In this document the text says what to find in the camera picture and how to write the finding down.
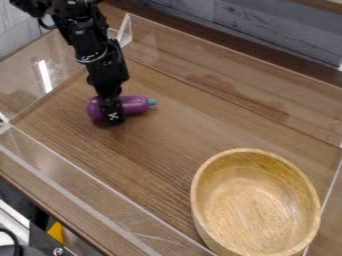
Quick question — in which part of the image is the black cable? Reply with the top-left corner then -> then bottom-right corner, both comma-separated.
0,227 -> 23,256

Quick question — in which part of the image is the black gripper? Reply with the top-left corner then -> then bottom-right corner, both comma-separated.
75,39 -> 130,125

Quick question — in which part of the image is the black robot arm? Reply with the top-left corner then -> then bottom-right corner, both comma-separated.
10,0 -> 130,125

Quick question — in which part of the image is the brown wooden bowl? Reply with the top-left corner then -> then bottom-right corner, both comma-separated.
190,148 -> 321,256

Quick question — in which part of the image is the purple toy eggplant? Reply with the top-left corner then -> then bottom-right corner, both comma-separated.
87,95 -> 158,121

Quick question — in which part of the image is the clear acrylic corner bracket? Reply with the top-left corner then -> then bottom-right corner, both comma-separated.
107,14 -> 132,48

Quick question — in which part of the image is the yellow black equipment base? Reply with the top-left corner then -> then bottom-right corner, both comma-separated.
0,178 -> 103,256

